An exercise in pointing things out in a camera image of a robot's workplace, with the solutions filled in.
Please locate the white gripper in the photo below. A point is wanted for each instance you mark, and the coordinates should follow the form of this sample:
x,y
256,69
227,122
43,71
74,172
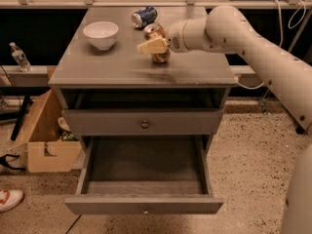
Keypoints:
x,y
175,37

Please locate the orange soda can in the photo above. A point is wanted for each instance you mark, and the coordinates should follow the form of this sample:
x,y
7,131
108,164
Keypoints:
x,y
152,30

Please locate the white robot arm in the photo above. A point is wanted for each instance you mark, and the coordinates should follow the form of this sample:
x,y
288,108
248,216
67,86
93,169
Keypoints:
x,y
226,30

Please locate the blue soda can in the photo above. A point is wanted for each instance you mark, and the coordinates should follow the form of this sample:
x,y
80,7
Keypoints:
x,y
142,18

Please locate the grey drawer cabinet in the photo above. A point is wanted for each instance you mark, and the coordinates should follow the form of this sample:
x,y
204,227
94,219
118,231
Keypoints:
x,y
122,78

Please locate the closed grey upper drawer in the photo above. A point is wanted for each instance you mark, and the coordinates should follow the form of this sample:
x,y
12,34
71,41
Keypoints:
x,y
141,122

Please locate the open grey lower drawer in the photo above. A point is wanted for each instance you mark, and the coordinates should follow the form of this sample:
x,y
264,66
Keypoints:
x,y
144,175

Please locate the white bowl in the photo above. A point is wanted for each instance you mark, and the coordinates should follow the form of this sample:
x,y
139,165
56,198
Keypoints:
x,y
101,34

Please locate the clear plastic water bottle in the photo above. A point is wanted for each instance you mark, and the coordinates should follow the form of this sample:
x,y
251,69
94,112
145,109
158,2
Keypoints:
x,y
20,57

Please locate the open cardboard box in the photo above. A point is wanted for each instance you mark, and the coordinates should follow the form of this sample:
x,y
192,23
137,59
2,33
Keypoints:
x,y
46,152

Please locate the white and orange sneaker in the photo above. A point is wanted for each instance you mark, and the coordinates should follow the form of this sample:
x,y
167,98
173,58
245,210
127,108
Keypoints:
x,y
10,199

